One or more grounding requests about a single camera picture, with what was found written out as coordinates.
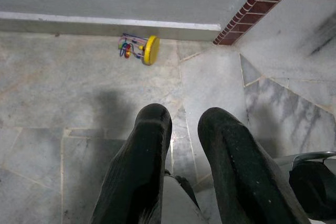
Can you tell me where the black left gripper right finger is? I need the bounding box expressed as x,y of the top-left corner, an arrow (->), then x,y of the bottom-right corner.
197,106 -> 312,224

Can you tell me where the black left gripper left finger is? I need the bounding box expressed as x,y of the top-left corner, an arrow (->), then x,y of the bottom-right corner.
90,103 -> 173,224

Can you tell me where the grey black robot leg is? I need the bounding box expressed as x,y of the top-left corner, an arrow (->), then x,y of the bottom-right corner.
272,151 -> 336,221

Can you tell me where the bead maze toy yellow base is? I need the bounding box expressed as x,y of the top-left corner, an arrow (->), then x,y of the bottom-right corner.
117,33 -> 161,67

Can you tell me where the red brick strip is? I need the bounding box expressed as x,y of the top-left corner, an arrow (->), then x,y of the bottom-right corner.
213,0 -> 310,46

